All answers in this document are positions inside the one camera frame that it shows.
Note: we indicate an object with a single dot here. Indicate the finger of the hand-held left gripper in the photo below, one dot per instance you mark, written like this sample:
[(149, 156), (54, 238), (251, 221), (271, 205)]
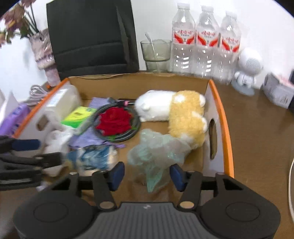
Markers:
[(26, 144), (46, 159)]

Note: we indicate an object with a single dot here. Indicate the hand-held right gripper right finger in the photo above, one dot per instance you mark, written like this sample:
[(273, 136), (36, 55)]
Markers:
[(178, 178)]

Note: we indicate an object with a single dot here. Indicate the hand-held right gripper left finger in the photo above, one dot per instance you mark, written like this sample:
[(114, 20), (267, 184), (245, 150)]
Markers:
[(116, 175)]

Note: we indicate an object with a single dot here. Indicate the white bundle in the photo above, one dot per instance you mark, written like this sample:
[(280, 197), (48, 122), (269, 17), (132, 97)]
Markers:
[(56, 142)]

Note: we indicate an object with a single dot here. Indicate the blue white bag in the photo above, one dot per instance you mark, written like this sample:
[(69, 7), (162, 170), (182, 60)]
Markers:
[(96, 158)]

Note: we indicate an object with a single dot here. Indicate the iridescent sheer bag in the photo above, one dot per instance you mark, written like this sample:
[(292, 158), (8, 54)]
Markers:
[(156, 156)]

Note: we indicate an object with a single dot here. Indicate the purple fabric pouch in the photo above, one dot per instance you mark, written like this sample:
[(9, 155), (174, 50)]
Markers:
[(89, 137)]

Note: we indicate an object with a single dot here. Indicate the yellow white plush toy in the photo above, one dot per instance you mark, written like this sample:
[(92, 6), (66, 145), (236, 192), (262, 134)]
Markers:
[(183, 119)]

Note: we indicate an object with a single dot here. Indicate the translucent plastic box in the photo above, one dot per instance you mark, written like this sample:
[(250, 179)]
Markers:
[(66, 98)]

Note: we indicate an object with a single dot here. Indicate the red orange cardboard box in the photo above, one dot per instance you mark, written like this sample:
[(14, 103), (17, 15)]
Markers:
[(160, 92)]

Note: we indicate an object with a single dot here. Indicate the purple tissue pack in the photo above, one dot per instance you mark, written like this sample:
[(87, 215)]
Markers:
[(16, 119)]

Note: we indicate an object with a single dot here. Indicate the green tissue pack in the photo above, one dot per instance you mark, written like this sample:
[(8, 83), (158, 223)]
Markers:
[(77, 116)]

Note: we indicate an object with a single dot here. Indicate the red rose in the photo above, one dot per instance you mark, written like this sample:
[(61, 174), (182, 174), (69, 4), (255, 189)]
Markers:
[(113, 121)]

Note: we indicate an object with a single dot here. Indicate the red label water bottle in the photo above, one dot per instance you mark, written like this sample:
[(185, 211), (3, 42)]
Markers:
[(229, 59), (182, 52), (206, 55)]

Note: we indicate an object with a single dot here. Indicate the clear drinking glass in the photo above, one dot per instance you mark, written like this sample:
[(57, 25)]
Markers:
[(160, 52)]

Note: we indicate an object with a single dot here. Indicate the black paper bag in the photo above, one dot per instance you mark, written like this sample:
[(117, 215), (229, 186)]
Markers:
[(91, 34)]

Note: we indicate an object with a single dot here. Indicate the dried pink flowers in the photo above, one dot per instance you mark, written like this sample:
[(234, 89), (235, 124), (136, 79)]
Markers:
[(13, 16)]

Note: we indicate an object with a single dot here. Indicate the grey printed tin box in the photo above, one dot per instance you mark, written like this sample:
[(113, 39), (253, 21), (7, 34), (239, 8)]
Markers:
[(278, 94)]

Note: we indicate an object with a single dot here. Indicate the clear stirring spoon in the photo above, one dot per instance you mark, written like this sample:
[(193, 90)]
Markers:
[(150, 43)]

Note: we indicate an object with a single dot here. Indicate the white robot speaker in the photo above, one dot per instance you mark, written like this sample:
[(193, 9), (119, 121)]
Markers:
[(250, 62)]

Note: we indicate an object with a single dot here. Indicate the pink white case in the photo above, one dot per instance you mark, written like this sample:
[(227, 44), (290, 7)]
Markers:
[(286, 80)]

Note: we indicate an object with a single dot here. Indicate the tall black box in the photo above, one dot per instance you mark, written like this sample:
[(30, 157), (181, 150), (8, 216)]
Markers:
[(292, 75)]

